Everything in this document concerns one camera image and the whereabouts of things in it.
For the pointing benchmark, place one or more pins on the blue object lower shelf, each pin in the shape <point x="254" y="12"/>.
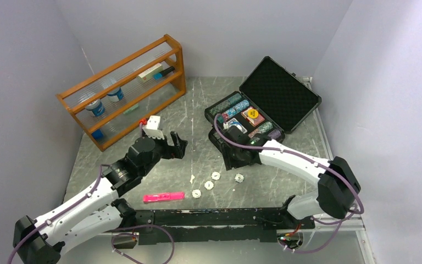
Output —
<point x="98" y="134"/>

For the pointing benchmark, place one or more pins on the blue purple chip row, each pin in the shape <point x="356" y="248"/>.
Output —
<point x="275" y="134"/>

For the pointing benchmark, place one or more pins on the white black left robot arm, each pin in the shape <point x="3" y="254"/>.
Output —
<point x="96" y="209"/>

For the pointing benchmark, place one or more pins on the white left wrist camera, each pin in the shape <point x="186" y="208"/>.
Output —
<point x="152" y="127"/>

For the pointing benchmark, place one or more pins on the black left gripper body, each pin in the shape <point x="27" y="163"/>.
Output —
<point x="162" y="149"/>

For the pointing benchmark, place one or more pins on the blue jar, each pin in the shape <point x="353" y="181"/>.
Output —
<point x="95" y="108"/>
<point x="115" y="95"/>

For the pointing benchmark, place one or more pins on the green blue chip row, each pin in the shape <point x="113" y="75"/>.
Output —
<point x="226" y="104"/>

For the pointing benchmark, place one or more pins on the black blue marker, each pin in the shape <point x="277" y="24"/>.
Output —
<point x="163" y="73"/>

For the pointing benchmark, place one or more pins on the white green box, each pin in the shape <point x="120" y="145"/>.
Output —
<point x="149" y="73"/>

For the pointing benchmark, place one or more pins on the blue card deck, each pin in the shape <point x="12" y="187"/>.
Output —
<point x="235" y="120"/>

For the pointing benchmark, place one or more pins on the black base frame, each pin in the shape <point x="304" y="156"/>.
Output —
<point x="263" y="224"/>

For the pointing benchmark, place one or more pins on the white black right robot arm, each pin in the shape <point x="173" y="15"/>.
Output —
<point x="336" y="189"/>

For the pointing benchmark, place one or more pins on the pink highlighter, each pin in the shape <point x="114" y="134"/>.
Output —
<point x="162" y="197"/>

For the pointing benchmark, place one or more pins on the black poker case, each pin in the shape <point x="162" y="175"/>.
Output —
<point x="276" y="94"/>

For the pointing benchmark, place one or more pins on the orange wooden shelf rack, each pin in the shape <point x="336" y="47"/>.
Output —
<point x="151" y="96"/>

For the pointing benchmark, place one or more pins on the red blue chip row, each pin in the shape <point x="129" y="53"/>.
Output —
<point x="231" y="112"/>

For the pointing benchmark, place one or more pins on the yellow big blind button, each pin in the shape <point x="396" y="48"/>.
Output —
<point x="253" y="113"/>

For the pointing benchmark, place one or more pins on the brown green chip row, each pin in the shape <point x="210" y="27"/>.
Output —
<point x="263" y="129"/>

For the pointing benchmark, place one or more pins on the white poker chip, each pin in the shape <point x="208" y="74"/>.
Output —
<point x="215" y="176"/>
<point x="196" y="194"/>
<point x="209" y="185"/>
<point x="239" y="178"/>

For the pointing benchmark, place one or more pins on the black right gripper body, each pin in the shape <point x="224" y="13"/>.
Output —
<point x="232" y="158"/>

